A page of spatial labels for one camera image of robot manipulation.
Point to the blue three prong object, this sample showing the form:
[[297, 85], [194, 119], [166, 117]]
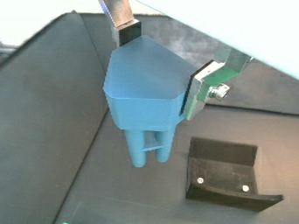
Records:
[[146, 84]]

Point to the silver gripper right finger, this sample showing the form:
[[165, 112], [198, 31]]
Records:
[[208, 80]]

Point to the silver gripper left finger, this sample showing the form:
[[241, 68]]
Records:
[[126, 27]]

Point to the black curved bracket stand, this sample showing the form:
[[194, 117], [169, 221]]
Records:
[[221, 175]]

